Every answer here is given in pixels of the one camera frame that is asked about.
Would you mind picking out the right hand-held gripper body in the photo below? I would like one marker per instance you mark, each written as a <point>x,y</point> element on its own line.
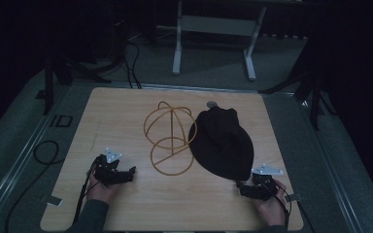
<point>263,184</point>

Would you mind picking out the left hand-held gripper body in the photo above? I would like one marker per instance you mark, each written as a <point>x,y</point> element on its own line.
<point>108,170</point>

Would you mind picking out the black hat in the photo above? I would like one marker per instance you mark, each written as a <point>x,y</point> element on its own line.
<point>221,144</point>

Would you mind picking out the person's left hand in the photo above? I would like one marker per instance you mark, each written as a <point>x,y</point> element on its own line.
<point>101,191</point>

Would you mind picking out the person's right hand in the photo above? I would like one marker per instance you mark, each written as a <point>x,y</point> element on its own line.
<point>272,208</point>

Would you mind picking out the grey tape piece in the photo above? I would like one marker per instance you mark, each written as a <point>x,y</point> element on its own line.
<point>54,200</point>
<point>293,197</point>

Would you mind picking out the small round silver disc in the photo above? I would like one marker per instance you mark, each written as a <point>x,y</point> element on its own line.
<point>211,104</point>

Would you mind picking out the black tripod stand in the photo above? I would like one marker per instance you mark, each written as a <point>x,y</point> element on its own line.
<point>61,71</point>
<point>307,87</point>

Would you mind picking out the white metal stand frame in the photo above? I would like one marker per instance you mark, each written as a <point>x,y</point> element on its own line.
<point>213,27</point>

